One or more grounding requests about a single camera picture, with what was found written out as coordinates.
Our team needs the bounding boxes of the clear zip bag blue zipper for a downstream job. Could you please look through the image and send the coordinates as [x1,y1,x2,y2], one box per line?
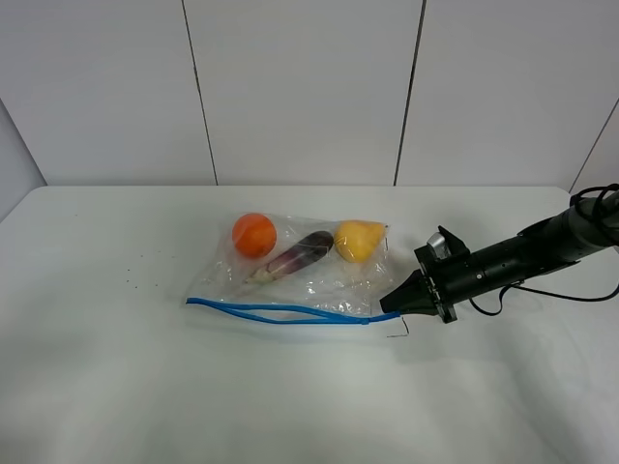
[184,212,394,326]

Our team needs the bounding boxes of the orange fruit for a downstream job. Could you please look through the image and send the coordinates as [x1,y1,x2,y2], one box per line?
[231,213,277,259]

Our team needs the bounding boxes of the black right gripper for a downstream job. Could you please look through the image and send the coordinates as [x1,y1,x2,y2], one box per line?
[379,244,457,323]

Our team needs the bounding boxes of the yellow pear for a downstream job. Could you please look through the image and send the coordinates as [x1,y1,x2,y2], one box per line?
[335,220,388,263]

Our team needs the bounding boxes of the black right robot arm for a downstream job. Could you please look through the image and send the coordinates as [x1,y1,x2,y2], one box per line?
[380,184,618,323]

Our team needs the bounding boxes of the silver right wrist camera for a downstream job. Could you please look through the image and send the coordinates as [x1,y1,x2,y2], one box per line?
[427,232,451,260]

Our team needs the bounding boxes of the purple eggplant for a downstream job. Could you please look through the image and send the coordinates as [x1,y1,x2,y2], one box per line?
[246,231,334,284]

